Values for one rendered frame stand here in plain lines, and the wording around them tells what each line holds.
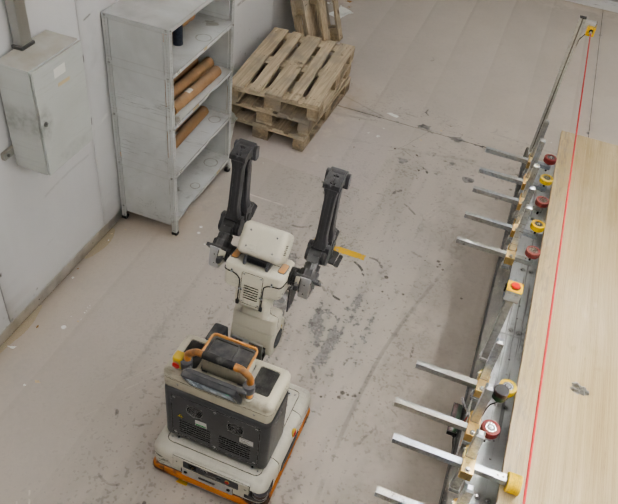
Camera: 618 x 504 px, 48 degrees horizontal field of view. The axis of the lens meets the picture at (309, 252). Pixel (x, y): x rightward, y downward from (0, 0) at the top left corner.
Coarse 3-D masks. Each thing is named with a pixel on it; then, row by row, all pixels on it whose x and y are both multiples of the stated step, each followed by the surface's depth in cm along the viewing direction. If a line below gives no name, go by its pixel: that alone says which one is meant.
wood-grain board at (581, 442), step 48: (576, 144) 467; (576, 192) 425; (576, 240) 390; (576, 288) 361; (528, 336) 332; (576, 336) 336; (528, 384) 311; (528, 432) 292; (576, 432) 294; (576, 480) 277
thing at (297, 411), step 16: (288, 400) 365; (304, 400) 367; (288, 416) 358; (304, 416) 372; (288, 432) 352; (160, 448) 339; (176, 448) 338; (192, 448) 339; (208, 448) 339; (288, 448) 353; (160, 464) 349; (208, 464) 334; (224, 464) 334; (240, 464) 335; (272, 464) 337; (192, 480) 345; (208, 480) 340; (256, 480) 330; (272, 480) 338; (224, 496) 343; (240, 496) 338; (256, 496) 332
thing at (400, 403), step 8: (400, 400) 302; (408, 408) 300; (416, 408) 300; (424, 408) 300; (424, 416) 300; (432, 416) 298; (440, 416) 298; (448, 416) 298; (448, 424) 298; (456, 424) 296; (464, 424) 296; (488, 440) 294
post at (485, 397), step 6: (486, 384) 282; (492, 384) 282; (486, 390) 281; (492, 390) 280; (480, 396) 289; (486, 396) 284; (480, 402) 287; (486, 402) 286; (480, 408) 289; (474, 414) 293; (480, 414) 292; (474, 420) 296
